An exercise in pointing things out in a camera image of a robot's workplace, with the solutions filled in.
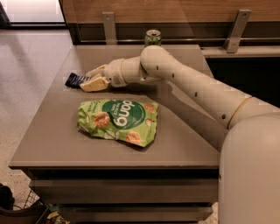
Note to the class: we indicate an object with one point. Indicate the left metal bracket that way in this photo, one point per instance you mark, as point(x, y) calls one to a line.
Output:
point(109, 26)

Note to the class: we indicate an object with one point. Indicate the dark blue rxbar wrapper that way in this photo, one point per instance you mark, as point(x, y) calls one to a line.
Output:
point(74, 80)

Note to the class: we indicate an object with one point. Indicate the dark basket with items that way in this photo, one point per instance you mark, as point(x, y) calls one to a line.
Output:
point(34, 214)

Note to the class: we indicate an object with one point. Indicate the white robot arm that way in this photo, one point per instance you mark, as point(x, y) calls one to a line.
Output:
point(249, 181)

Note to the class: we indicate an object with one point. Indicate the horizontal metal rail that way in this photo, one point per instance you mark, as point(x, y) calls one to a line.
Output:
point(186, 40)

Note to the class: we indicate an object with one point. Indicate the grey table with drawers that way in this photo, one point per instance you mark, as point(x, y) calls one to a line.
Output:
point(93, 180)

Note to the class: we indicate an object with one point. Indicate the metal bracket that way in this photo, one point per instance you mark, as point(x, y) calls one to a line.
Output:
point(109, 26)
point(234, 37)

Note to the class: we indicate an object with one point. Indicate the green dang chips bag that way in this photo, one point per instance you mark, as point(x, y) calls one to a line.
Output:
point(129, 121)

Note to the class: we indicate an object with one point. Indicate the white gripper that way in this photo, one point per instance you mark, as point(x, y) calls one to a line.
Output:
point(114, 73)

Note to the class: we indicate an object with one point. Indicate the right metal bracket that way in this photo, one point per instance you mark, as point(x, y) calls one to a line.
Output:
point(234, 37)

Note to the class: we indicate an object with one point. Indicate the green soda can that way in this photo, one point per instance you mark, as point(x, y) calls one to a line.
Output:
point(152, 38)

